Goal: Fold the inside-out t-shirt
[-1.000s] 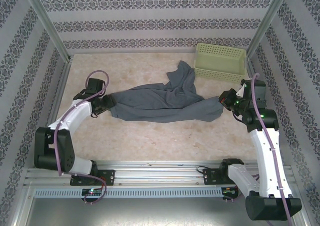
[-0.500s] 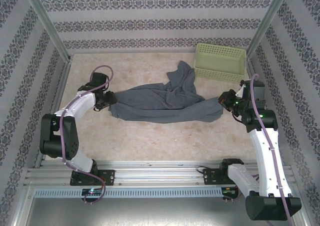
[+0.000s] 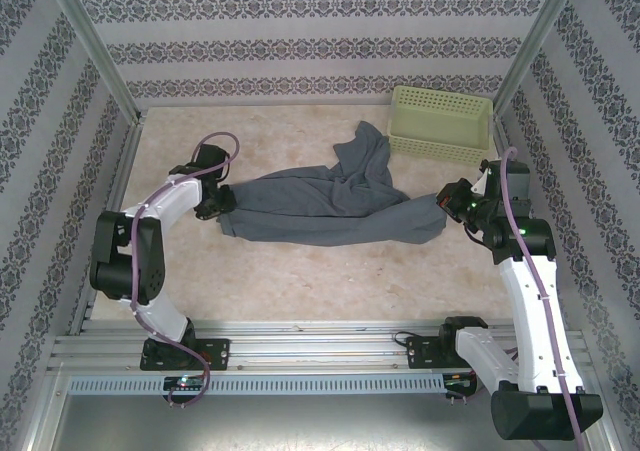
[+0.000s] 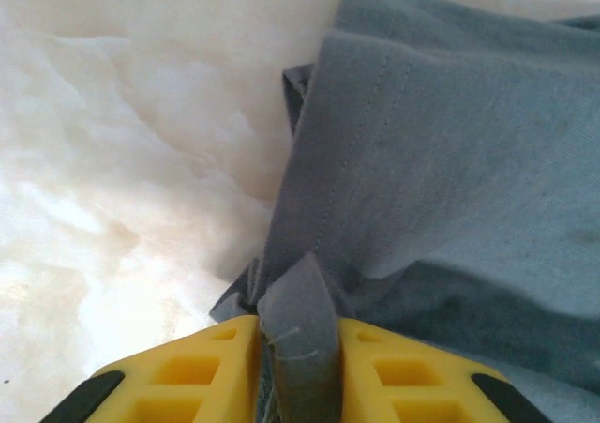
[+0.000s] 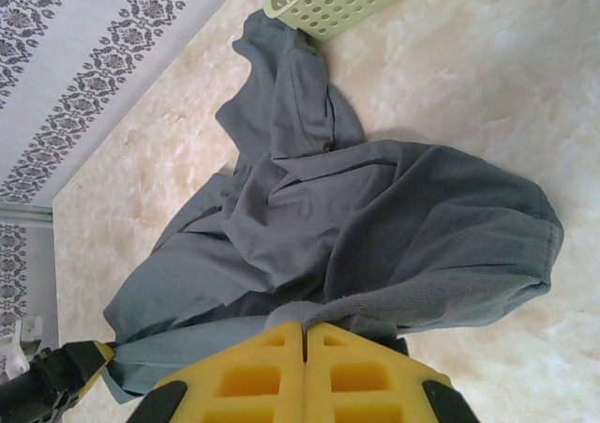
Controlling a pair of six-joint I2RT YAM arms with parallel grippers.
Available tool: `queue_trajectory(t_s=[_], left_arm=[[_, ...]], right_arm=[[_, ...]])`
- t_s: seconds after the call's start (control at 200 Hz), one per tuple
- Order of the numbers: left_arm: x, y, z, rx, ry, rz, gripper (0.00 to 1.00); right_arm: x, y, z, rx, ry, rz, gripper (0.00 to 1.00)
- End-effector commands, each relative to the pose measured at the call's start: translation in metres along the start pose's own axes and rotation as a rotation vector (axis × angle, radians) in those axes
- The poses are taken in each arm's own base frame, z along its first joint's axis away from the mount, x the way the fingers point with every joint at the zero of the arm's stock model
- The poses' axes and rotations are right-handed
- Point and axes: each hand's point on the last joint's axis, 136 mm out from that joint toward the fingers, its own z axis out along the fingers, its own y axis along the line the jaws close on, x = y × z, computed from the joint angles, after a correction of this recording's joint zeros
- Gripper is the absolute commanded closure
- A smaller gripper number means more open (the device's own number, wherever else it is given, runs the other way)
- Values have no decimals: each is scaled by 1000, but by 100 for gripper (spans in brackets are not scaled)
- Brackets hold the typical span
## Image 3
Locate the grey t-shirt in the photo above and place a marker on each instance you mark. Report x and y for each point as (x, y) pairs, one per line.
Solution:
(310, 206)

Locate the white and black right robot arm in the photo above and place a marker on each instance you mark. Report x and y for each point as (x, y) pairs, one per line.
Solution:
(535, 311)

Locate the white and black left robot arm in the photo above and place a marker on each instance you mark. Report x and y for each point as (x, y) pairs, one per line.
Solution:
(165, 198)

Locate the pale green perforated plastic basket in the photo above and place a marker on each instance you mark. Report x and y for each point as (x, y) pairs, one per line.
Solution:
(435, 126)

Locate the small circuit board with lights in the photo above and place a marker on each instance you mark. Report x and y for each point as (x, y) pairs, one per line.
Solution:
(185, 382)
(460, 381)

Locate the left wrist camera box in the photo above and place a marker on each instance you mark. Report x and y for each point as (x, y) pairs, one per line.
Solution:
(210, 157)

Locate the aluminium side rail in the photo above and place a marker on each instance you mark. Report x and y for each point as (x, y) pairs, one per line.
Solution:
(120, 181)
(502, 128)

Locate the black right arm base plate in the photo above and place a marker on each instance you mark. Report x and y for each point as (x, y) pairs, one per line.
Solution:
(422, 353)

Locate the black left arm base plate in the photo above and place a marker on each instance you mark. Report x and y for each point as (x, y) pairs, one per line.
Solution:
(217, 352)

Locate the aluminium mounting rail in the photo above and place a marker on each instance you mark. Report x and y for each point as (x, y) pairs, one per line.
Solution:
(320, 346)

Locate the aluminium frame post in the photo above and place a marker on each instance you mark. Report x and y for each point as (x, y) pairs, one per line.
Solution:
(97, 46)
(534, 46)

